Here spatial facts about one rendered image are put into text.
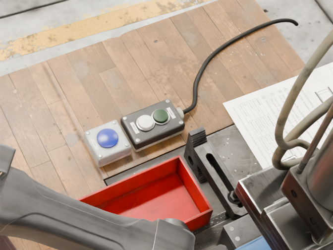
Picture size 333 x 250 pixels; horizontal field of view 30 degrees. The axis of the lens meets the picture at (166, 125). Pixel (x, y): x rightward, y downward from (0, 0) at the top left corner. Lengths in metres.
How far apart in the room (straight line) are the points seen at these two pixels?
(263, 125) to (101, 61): 0.35
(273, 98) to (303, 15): 1.46
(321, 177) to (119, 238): 0.23
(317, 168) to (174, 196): 0.46
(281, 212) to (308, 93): 0.51
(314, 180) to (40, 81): 0.69
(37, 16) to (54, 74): 1.32
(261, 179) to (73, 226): 0.33
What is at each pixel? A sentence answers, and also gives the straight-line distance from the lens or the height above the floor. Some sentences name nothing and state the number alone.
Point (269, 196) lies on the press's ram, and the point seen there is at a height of 1.14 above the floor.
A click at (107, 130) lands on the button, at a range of 1.15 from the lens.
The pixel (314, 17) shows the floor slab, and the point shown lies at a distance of 2.73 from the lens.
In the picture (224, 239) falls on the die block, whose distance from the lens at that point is 1.05.
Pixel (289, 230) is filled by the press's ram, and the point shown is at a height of 1.18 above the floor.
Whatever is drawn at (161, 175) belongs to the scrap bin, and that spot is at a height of 0.92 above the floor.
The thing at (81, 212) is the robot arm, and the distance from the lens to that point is 0.67.
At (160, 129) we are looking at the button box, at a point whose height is 0.93.
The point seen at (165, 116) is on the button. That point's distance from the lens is 1.18.
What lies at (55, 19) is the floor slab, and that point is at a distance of 2.58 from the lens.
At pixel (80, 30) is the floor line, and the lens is 2.53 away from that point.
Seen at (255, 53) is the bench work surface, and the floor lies 0.90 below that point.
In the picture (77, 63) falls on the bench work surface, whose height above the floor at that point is 0.90.
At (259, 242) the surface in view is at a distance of 1.02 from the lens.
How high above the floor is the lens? 1.92
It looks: 58 degrees down
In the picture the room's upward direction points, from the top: 9 degrees clockwise
